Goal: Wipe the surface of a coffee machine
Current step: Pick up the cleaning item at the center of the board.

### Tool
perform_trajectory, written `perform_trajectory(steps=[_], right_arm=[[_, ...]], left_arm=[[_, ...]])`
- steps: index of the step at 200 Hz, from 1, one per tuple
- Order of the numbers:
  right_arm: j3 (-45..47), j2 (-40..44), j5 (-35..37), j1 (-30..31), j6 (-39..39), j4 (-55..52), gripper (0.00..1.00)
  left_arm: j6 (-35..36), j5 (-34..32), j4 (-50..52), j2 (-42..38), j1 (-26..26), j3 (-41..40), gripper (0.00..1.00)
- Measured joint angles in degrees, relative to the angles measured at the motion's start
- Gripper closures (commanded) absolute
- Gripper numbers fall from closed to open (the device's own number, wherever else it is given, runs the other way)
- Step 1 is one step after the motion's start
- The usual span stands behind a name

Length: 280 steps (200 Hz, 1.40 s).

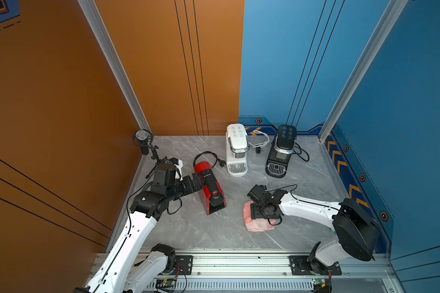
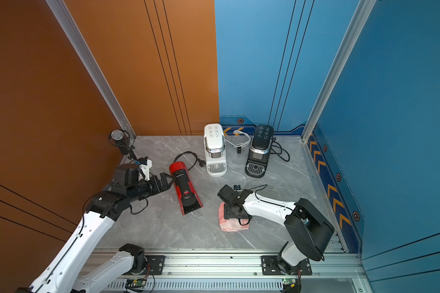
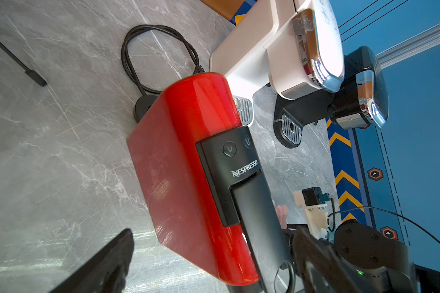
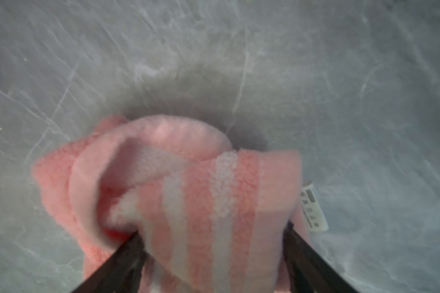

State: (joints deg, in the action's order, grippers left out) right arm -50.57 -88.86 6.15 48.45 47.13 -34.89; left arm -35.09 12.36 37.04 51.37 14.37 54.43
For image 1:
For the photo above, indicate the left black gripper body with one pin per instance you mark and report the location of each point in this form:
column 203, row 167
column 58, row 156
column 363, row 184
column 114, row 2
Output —
column 183, row 188

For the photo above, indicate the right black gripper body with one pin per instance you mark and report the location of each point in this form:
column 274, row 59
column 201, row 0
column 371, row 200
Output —
column 257, row 212

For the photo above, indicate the pink towel cloth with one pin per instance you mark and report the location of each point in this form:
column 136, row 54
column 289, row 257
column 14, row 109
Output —
column 255, row 225

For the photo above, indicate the red Nespresso coffee machine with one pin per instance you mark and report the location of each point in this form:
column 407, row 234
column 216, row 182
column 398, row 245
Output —
column 213, row 197

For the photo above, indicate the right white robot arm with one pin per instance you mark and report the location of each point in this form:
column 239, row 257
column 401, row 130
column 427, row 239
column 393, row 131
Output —
column 356, row 232

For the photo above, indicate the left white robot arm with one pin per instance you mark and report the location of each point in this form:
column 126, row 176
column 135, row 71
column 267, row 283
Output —
column 117, row 273

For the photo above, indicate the black coffee machine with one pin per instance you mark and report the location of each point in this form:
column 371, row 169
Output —
column 283, row 147

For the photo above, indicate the white coffee machine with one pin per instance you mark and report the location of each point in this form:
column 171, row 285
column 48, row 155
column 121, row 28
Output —
column 237, row 146

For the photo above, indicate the black microphone on tripod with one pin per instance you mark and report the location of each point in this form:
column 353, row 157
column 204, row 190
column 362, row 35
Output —
column 143, row 138

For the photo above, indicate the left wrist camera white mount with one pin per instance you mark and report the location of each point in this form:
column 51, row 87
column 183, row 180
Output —
column 166, row 172

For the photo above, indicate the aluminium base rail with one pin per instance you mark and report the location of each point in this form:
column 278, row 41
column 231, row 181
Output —
column 223, row 263

